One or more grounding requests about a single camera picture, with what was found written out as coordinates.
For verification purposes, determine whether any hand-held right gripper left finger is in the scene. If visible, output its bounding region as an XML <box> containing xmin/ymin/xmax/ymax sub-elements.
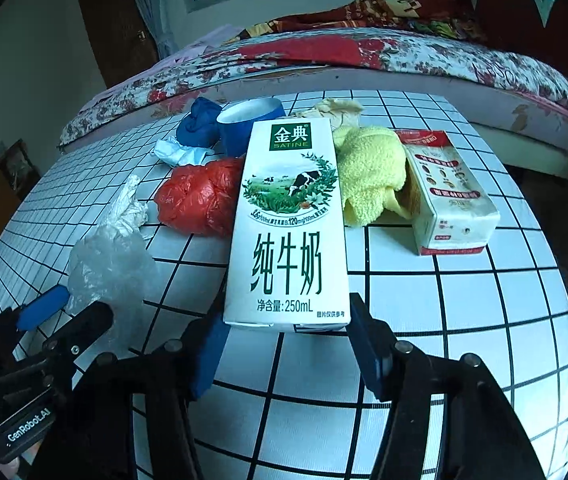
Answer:
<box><xmin>54</xmin><ymin>310</ymin><xmax>232</xmax><ymax>480</ymax></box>

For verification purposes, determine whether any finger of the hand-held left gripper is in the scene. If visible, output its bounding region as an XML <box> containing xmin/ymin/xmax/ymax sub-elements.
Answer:
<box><xmin>0</xmin><ymin>301</ymin><xmax>115</xmax><ymax>401</ymax></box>
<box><xmin>0</xmin><ymin>285</ymin><xmax>71</xmax><ymax>361</ymax></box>

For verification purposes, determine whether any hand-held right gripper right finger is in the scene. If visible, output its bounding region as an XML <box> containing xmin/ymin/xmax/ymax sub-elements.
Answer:
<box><xmin>348</xmin><ymin>292</ymin><xmax>547</xmax><ymax>480</ymax></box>

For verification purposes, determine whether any clear plastic bag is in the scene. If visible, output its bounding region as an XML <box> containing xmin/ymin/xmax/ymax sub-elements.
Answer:
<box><xmin>66</xmin><ymin>175</ymin><xmax>160</xmax><ymax>356</ymax></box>

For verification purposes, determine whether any white green milk carton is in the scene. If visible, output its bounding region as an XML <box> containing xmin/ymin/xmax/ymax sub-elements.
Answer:
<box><xmin>223</xmin><ymin>119</ymin><xmax>351</xmax><ymax>333</ymax></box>

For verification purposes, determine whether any light blue cloth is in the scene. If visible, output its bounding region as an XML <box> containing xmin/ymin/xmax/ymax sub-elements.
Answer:
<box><xmin>153</xmin><ymin>136</ymin><xmax>215</xmax><ymax>167</ymax></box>

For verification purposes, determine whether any cream cloth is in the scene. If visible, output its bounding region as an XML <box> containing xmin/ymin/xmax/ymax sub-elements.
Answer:
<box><xmin>309</xmin><ymin>97</ymin><xmax>365</xmax><ymax>131</ymax></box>

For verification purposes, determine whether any crumpled red plastic bag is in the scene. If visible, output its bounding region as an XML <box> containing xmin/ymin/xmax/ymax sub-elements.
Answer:
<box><xmin>154</xmin><ymin>157</ymin><xmax>246</xmax><ymax>237</ymax></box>

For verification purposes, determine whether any red white drink carton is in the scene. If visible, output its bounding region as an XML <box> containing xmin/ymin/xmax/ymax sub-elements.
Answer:
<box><xmin>396</xmin><ymin>130</ymin><xmax>501</xmax><ymax>257</ymax></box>

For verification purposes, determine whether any yellow towel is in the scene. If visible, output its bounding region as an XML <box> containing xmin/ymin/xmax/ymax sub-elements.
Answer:
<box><xmin>333</xmin><ymin>125</ymin><xmax>412</xmax><ymax>226</ymax></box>

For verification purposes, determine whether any blue paper cup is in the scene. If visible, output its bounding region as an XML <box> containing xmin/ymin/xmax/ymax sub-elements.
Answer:
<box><xmin>216</xmin><ymin>97</ymin><xmax>286</xmax><ymax>157</ymax></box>

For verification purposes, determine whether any dark blue sock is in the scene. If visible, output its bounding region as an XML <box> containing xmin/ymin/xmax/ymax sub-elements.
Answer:
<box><xmin>176</xmin><ymin>97</ymin><xmax>225</xmax><ymax>148</ymax></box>

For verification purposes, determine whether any brown wooden door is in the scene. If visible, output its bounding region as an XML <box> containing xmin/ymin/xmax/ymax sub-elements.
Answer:
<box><xmin>74</xmin><ymin>0</ymin><xmax>160</xmax><ymax>91</ymax></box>

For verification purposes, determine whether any floral bed quilt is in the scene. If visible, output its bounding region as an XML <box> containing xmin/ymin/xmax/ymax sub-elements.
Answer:
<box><xmin>59</xmin><ymin>30</ymin><xmax>568</xmax><ymax>148</ymax></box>

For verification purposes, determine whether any pink cloth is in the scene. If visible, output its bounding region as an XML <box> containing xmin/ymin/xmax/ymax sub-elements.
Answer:
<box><xmin>79</xmin><ymin>25</ymin><xmax>245</xmax><ymax>116</ymax></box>

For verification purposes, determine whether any pale curtain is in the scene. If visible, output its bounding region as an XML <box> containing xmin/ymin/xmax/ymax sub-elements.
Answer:
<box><xmin>124</xmin><ymin>0</ymin><xmax>195</xmax><ymax>61</ymax></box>

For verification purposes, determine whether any red printed blanket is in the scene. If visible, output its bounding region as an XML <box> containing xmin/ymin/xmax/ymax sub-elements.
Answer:
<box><xmin>224</xmin><ymin>0</ymin><xmax>490</xmax><ymax>43</ymax></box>

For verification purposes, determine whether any red white bed headboard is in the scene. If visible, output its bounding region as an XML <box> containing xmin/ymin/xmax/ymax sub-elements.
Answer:
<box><xmin>444</xmin><ymin>0</ymin><xmax>568</xmax><ymax>86</ymax></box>

